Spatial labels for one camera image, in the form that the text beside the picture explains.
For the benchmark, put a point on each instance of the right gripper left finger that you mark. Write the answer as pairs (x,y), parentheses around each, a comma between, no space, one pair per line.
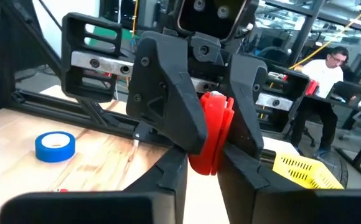
(171,180)

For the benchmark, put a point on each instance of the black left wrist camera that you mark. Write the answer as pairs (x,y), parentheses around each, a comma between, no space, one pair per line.
(211,18)

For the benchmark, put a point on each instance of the red mini stapler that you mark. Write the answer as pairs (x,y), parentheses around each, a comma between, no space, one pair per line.
(211,130)
(63,190)

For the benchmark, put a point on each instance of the yellow plastic basket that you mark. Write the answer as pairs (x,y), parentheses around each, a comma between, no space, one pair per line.
(308,177)

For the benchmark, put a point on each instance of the black floor fan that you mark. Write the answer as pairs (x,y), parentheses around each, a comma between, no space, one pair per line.
(336,165)

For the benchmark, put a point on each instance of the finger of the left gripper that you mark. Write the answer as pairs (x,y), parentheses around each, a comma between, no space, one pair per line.
(247,99)
(168,93)

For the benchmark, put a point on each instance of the person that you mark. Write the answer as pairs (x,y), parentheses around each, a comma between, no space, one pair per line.
(322,76)

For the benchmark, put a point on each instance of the blue tape roll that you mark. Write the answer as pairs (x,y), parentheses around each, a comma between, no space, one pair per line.
(56,155)

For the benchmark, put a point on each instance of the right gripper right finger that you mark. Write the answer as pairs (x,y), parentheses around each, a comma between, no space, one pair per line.
(239,183)

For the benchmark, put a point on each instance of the black laptop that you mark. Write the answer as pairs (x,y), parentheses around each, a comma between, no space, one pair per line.
(347,90)

